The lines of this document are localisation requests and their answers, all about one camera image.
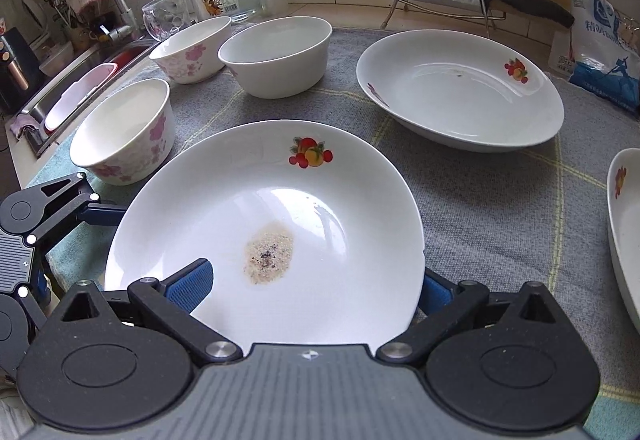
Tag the clear dimpled glass cup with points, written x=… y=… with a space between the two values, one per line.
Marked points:
x=165 y=14

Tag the plain white bowl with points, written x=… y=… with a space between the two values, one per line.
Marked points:
x=280 y=74

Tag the purple cloth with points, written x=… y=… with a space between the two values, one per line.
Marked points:
x=22 y=124

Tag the white plate with crumbs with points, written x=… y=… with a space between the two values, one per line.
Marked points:
x=300 y=220

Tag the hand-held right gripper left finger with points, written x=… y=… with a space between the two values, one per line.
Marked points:
x=187 y=287

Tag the blue white salt bag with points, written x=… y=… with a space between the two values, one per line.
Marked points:
x=600 y=49

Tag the white fruit print plate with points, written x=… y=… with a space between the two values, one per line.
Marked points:
x=450 y=89
x=627 y=230

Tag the grey checked mat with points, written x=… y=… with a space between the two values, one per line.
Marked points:
x=475 y=220

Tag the white red rectangular basin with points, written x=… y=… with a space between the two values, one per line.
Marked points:
x=75 y=94

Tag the white pink flower bowl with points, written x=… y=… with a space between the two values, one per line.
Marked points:
x=185 y=64
x=125 y=159

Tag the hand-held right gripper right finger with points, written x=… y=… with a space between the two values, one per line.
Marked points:
x=434 y=292

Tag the clear plastic food container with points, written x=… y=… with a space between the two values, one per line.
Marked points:
x=57 y=59

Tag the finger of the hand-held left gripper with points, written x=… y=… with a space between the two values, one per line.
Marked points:
x=105 y=216
x=42 y=290

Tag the dark air fryer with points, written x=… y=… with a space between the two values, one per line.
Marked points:
x=12 y=64

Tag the steel sink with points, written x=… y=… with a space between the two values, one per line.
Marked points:
x=85 y=64

